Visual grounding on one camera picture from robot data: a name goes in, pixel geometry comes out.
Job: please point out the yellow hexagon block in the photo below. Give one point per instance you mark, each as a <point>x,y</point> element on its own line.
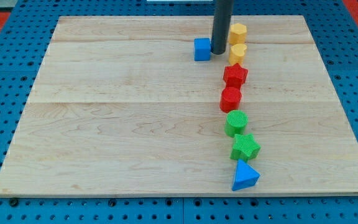
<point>237,34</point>

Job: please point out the green star block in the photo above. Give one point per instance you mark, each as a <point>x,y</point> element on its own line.
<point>244,147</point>

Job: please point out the red cylinder block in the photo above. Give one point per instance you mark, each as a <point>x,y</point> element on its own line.
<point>230,99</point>

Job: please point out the blue triangle block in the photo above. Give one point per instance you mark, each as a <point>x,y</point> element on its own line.
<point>245,176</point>

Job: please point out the green cylinder block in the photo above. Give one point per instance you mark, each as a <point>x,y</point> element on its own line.
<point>236,122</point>

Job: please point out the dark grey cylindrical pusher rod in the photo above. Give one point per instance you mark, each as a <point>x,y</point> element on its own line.
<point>221,23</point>

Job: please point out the light wooden board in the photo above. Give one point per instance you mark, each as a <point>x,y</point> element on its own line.
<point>119,108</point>

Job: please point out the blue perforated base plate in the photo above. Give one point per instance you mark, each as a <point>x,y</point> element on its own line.
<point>23,42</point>

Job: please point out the red star block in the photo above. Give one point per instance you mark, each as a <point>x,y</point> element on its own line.
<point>235,76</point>

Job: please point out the blue cube block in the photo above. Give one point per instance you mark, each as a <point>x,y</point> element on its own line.
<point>202,49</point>

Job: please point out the yellow heart block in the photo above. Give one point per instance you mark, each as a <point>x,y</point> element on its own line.
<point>237,54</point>

